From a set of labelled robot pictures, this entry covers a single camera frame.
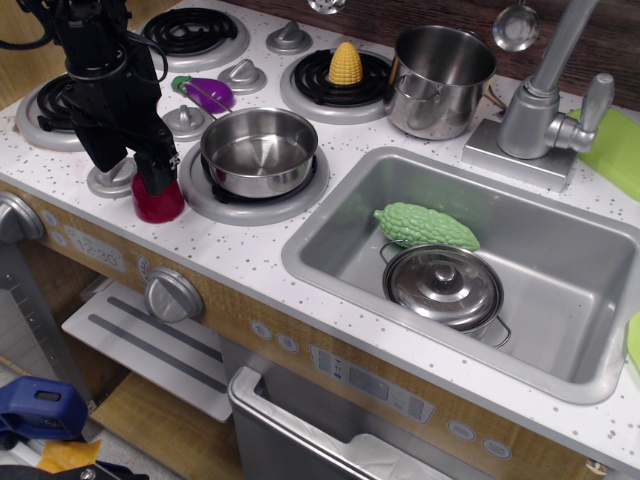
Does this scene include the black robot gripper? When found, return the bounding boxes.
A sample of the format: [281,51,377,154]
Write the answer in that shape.
[53,1,179,195]

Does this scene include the back left stove burner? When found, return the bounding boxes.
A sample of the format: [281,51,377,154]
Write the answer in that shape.
[137,7,250,73]

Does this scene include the grey oven dial centre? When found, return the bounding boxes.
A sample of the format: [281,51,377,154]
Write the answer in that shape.
[144,266,204,324]

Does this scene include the grey oven dial left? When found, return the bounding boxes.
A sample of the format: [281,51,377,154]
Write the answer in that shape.
[1,191,45,244]

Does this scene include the small lidded steel pot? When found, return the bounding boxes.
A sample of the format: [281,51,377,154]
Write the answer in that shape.
[379,241,512,349]

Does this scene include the hanging steel strainer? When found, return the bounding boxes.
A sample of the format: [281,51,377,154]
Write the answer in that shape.
[308,0,347,15]

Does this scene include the green toy bitter melon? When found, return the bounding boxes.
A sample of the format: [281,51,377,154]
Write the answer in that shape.
[373,202,480,252]

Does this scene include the small steel frying pan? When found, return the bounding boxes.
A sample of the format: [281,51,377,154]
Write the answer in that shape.
[173,77,318,199]

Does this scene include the blue clamp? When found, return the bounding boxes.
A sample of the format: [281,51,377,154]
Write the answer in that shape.
[1,376,89,450]

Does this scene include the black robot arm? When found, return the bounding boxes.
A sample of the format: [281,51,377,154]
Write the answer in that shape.
[19,1,178,196]

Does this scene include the back right stove burner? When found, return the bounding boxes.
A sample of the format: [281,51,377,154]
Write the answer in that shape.
[280,50,391,125]

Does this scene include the grey stove knob top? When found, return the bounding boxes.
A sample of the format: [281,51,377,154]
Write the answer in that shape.
[266,21,313,55]

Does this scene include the front left stove burner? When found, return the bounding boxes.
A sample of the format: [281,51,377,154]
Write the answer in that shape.
[16,74,85,152]

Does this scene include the grey oven dial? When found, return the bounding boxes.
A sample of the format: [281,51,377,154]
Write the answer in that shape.
[144,266,204,324]
[1,191,45,244]

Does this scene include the white oven shelf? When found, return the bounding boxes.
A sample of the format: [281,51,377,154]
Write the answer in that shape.
[62,282,231,423]

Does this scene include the grey oven door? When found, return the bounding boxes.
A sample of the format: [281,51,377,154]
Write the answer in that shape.
[1,243,92,402]

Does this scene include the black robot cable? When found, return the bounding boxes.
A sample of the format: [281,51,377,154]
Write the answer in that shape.
[0,0,61,51]

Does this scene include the grey sink basin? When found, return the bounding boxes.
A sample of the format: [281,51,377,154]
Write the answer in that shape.
[282,147,639,404]

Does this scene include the grey stove knob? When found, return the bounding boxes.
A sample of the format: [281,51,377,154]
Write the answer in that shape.
[86,157,137,199]
[217,59,267,95]
[266,21,313,55]
[162,105,215,142]

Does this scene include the grey dishwasher door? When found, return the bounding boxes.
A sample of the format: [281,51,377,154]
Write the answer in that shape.
[228,366,487,479]

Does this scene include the front right stove burner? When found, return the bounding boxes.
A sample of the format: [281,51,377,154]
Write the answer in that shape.
[178,146,330,227]

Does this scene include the magenta toy sweet potato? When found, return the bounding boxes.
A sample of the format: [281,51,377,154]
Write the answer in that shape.
[131,173,185,224]

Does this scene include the grey toy faucet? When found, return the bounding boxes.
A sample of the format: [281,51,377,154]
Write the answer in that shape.
[462,1,615,192]

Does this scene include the yellow toy corn cob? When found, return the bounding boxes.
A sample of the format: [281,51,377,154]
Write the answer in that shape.
[328,42,364,86]

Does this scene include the purple toy eggplant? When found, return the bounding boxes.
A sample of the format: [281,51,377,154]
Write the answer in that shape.
[171,76,235,116]

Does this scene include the grey stove knob front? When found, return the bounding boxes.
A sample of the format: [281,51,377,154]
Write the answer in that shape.
[86,157,137,199]

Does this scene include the hanging steel ladle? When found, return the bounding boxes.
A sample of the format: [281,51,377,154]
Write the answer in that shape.
[492,1,540,52]

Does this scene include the grey stove knob upper middle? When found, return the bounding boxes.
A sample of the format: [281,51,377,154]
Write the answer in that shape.
[217,59,267,95]

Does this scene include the green sponge at edge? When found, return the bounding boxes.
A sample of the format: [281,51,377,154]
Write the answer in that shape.
[626,312,640,370]

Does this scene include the grey stove knob lower middle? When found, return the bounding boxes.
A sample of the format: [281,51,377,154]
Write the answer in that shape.
[162,105,215,142]

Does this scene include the stove burner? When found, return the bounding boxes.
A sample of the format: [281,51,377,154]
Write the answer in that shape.
[16,74,85,152]
[178,146,330,227]
[280,50,391,125]
[137,7,250,73]

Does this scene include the large steel pot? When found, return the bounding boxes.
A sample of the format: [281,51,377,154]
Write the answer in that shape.
[383,25,497,140]

